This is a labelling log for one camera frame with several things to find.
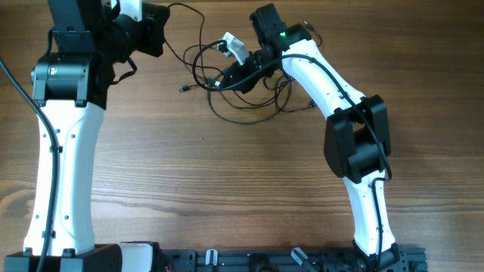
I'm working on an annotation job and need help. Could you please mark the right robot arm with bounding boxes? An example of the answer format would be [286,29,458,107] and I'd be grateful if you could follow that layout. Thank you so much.
[217,4,396,271]

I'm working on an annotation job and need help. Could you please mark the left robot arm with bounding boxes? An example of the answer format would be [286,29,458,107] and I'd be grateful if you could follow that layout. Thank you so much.
[4,1,170,271]

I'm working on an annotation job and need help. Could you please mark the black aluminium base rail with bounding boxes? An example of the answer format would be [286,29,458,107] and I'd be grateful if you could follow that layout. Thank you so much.
[157,246,429,272]

